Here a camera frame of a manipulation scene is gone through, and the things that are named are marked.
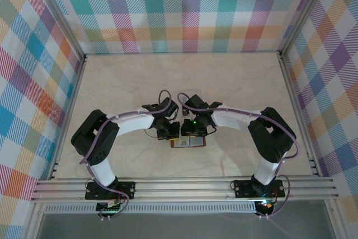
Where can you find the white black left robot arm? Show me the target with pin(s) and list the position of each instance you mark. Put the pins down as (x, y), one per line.
(95, 138)

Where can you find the plaid backdrop cloth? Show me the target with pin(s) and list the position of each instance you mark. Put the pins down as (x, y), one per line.
(181, 9)
(25, 82)
(335, 82)

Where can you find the aluminium side rail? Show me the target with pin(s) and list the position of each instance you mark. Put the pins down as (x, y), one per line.
(67, 118)
(300, 116)

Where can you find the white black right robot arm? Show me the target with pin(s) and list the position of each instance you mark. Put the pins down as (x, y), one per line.
(274, 138)

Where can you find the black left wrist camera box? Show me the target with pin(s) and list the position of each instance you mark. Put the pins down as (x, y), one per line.
(167, 107)

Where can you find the dark credit card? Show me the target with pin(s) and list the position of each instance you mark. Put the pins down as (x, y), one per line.
(184, 112)

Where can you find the aluminium rail beam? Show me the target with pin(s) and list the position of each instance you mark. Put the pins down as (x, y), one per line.
(181, 190)

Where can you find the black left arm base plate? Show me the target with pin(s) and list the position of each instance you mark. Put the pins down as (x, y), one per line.
(127, 190)

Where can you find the brown leather card holder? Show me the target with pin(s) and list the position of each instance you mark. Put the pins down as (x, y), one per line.
(202, 142)

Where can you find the aluminium frame post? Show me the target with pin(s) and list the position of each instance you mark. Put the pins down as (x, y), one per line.
(305, 15)
(58, 15)

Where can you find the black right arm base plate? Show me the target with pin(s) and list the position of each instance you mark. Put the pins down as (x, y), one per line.
(243, 188)

